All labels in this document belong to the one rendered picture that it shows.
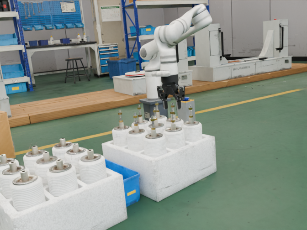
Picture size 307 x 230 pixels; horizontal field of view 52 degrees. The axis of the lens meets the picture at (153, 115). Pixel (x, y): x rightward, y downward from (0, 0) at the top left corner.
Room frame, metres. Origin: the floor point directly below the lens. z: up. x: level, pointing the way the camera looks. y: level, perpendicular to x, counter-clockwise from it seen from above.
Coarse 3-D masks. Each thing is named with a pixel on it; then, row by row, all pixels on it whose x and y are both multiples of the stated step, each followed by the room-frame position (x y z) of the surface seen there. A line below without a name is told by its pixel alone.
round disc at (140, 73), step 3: (129, 72) 3.81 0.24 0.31; (132, 72) 3.77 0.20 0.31; (135, 72) 3.72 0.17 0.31; (138, 72) 3.70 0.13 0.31; (141, 72) 3.67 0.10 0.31; (144, 72) 3.63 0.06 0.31; (126, 75) 3.66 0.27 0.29; (129, 75) 3.62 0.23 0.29; (132, 75) 3.60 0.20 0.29; (135, 75) 3.59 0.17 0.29; (138, 75) 3.59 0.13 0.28; (141, 75) 3.60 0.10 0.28; (144, 75) 3.67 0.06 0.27
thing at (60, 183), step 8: (72, 168) 0.99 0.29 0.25; (48, 176) 0.96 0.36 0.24; (56, 176) 0.95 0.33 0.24; (64, 176) 0.96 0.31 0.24; (72, 176) 0.98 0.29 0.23; (48, 184) 0.97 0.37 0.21; (56, 184) 0.95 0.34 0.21; (64, 184) 0.96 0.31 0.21; (72, 184) 0.97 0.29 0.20; (56, 192) 0.96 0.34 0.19; (64, 192) 0.96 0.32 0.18
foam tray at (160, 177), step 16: (112, 144) 1.43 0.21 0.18; (192, 144) 1.33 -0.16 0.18; (208, 144) 1.39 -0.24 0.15; (112, 160) 1.40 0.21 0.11; (128, 160) 1.30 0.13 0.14; (144, 160) 1.21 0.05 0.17; (160, 160) 1.19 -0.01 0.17; (176, 160) 1.25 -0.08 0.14; (192, 160) 1.31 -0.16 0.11; (208, 160) 1.38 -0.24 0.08; (144, 176) 1.22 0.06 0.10; (160, 176) 1.19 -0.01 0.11; (176, 176) 1.24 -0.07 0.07; (192, 176) 1.31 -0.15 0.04; (144, 192) 1.23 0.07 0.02; (160, 192) 1.18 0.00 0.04
